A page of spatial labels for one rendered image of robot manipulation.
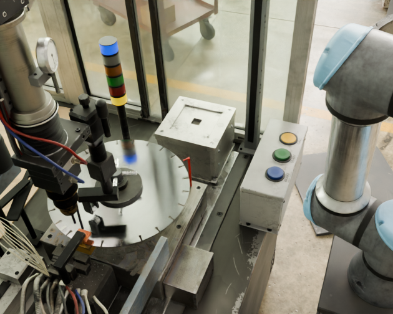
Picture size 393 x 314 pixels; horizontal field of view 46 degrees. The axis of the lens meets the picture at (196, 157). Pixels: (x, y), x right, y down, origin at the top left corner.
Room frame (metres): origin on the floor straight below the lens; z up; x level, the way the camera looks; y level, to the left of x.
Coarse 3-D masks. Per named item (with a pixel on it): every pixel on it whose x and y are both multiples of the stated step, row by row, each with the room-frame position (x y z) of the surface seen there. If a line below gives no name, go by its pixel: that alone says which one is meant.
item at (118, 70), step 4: (120, 64) 1.03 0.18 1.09; (104, 68) 1.03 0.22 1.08; (108, 68) 1.02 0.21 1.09; (112, 68) 1.01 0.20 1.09; (116, 68) 1.02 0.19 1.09; (120, 68) 1.03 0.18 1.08; (108, 72) 1.02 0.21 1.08; (112, 72) 1.01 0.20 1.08; (116, 72) 1.02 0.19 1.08; (120, 72) 1.03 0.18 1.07; (108, 76) 1.02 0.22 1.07; (112, 76) 1.01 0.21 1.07; (116, 76) 1.01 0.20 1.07
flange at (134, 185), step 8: (120, 168) 0.78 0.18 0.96; (128, 168) 0.78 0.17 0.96; (128, 176) 0.75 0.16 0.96; (136, 176) 0.75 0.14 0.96; (96, 184) 0.74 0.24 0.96; (112, 184) 0.72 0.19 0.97; (120, 184) 0.72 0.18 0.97; (128, 184) 0.73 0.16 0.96; (136, 184) 0.73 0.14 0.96; (120, 192) 0.71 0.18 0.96; (128, 192) 0.71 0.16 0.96; (136, 192) 0.71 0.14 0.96; (120, 200) 0.68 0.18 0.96; (128, 200) 0.68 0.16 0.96
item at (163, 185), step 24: (120, 144) 0.88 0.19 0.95; (144, 144) 0.88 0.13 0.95; (144, 168) 0.79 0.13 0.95; (168, 168) 0.78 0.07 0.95; (144, 192) 0.71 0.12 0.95; (168, 192) 0.71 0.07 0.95; (96, 216) 0.65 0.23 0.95; (120, 216) 0.65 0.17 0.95; (144, 216) 0.64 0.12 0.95; (168, 216) 0.64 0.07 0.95; (96, 240) 0.58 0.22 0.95
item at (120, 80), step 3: (120, 75) 1.02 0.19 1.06; (108, 78) 1.02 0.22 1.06; (111, 78) 1.01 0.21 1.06; (114, 78) 1.01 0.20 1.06; (117, 78) 1.02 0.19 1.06; (120, 78) 1.02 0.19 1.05; (123, 78) 1.03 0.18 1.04; (108, 81) 1.02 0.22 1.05; (111, 81) 1.02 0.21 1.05; (114, 81) 1.01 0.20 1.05; (117, 81) 1.02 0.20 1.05; (120, 81) 1.02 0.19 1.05; (123, 81) 1.03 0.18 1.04; (108, 84) 1.03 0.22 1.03; (111, 84) 1.02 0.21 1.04; (114, 84) 1.01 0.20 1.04; (117, 84) 1.02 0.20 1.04; (120, 84) 1.02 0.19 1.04
